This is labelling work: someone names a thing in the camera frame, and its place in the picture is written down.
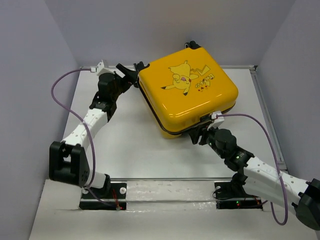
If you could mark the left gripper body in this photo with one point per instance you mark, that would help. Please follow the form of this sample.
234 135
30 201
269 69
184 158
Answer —
122 84

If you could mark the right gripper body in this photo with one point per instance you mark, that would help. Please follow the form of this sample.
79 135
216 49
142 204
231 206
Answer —
207 137

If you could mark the yellow hard-shell suitcase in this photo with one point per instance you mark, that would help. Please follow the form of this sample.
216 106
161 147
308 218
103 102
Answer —
184 88

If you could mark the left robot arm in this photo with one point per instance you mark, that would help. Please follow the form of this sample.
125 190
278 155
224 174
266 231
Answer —
73 160

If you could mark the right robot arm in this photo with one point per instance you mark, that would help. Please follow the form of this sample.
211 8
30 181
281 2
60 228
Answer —
297 196

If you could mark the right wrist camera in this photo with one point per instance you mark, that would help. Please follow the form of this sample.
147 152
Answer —
217 119

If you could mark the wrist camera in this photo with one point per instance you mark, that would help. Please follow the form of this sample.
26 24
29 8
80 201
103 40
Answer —
101 68
217 119

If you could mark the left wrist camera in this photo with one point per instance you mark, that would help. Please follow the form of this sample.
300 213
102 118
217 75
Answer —
101 68

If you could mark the silver front rail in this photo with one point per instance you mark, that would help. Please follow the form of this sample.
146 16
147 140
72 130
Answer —
173 179

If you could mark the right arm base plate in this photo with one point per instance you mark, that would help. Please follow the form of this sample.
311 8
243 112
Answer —
230 196

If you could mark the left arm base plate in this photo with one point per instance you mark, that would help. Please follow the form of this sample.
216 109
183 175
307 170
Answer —
101 199

